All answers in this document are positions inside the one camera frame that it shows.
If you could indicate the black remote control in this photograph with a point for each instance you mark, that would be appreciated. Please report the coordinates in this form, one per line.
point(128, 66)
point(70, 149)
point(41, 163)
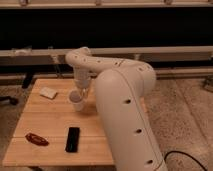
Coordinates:
point(72, 140)

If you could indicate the black chair base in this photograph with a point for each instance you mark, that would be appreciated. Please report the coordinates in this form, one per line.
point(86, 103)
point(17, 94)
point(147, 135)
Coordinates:
point(12, 100)

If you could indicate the red snack packet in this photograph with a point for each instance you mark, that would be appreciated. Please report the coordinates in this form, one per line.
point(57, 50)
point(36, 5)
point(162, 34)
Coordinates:
point(37, 140)

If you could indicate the white ceramic cup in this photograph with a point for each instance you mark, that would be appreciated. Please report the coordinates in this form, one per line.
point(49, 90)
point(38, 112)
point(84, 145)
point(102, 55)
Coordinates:
point(77, 100)

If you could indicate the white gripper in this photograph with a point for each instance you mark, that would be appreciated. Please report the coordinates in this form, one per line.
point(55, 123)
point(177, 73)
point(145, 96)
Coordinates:
point(82, 80)

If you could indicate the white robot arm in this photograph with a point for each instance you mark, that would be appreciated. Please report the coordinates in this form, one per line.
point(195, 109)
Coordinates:
point(119, 84)

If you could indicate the white sponge block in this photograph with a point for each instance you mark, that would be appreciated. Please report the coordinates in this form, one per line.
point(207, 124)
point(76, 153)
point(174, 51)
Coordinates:
point(48, 93)

